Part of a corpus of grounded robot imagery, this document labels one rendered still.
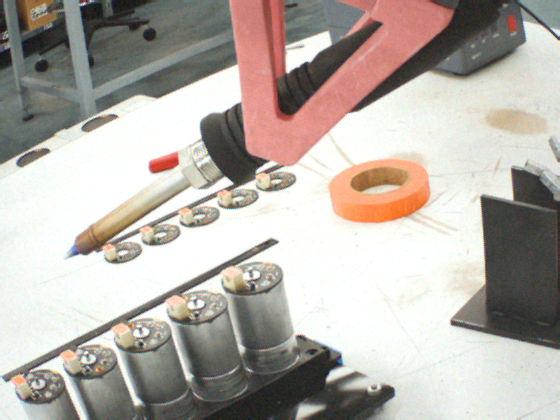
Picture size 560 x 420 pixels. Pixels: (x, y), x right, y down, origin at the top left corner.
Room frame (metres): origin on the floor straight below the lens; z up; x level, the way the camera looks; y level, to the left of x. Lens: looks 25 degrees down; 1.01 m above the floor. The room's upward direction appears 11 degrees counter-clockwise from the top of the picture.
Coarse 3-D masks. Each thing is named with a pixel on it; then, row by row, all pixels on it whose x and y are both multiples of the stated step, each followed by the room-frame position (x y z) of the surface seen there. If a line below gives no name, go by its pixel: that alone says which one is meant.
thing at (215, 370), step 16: (192, 304) 0.35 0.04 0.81; (224, 320) 0.35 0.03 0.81; (176, 336) 0.35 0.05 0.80; (192, 336) 0.34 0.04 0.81; (208, 336) 0.34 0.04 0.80; (224, 336) 0.35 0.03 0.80; (192, 352) 0.34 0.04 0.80; (208, 352) 0.34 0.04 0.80; (224, 352) 0.34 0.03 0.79; (192, 368) 0.35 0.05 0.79; (208, 368) 0.34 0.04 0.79; (224, 368) 0.34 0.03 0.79; (240, 368) 0.35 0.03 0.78; (192, 384) 0.35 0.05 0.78; (208, 384) 0.34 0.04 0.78; (224, 384) 0.34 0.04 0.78; (240, 384) 0.35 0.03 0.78; (208, 400) 0.34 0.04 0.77
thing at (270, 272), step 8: (248, 264) 0.38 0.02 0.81; (256, 264) 0.38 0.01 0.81; (264, 264) 0.38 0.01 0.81; (272, 264) 0.38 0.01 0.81; (264, 272) 0.37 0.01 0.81; (272, 272) 0.37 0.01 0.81; (280, 272) 0.37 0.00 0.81; (264, 280) 0.37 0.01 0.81; (272, 280) 0.36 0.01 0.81; (280, 280) 0.36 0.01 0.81; (224, 288) 0.36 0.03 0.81; (248, 288) 0.36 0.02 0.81; (256, 288) 0.36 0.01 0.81; (264, 288) 0.36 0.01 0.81; (272, 288) 0.36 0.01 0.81
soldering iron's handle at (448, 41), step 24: (480, 0) 0.28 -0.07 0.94; (504, 0) 0.28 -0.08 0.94; (456, 24) 0.28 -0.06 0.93; (480, 24) 0.28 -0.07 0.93; (336, 48) 0.29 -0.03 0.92; (432, 48) 0.28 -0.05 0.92; (456, 48) 0.28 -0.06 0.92; (312, 72) 0.29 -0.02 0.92; (408, 72) 0.28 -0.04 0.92; (288, 96) 0.29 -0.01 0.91; (216, 120) 0.30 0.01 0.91; (240, 120) 0.29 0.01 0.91; (216, 144) 0.29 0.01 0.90; (240, 144) 0.29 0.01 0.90; (240, 168) 0.29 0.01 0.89
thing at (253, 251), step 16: (272, 240) 0.40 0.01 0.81; (240, 256) 0.39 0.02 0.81; (208, 272) 0.38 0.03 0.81; (176, 288) 0.37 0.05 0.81; (192, 288) 0.37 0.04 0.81; (144, 304) 0.36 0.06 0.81; (112, 320) 0.35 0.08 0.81; (128, 320) 0.35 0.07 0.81; (80, 336) 0.34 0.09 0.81; (96, 336) 0.34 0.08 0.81; (48, 352) 0.33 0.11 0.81; (16, 368) 0.32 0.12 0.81; (32, 368) 0.32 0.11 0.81
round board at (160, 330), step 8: (136, 320) 0.35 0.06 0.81; (144, 320) 0.35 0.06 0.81; (152, 320) 0.35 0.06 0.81; (160, 320) 0.35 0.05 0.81; (136, 328) 0.34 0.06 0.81; (152, 328) 0.34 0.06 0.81; (160, 328) 0.34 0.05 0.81; (168, 328) 0.34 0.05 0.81; (152, 336) 0.34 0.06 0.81; (160, 336) 0.33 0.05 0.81; (168, 336) 0.33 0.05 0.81; (120, 344) 0.33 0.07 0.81; (136, 344) 0.33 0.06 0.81; (144, 344) 0.33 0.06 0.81; (152, 344) 0.33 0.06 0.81; (160, 344) 0.33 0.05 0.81; (136, 352) 0.33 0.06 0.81; (144, 352) 0.33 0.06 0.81
